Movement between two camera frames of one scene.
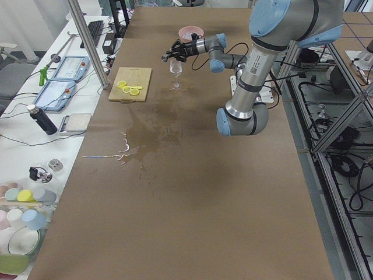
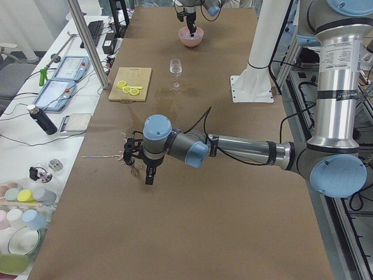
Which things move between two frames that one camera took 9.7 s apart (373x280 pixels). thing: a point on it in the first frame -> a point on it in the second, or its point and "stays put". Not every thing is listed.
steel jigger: [164, 58] -> [135, 171]
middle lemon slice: [126, 89] stays put
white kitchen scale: [74, 123] stays put
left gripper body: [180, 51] -> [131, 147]
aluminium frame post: [77, 10] stays put
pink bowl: [185, 33] stays put
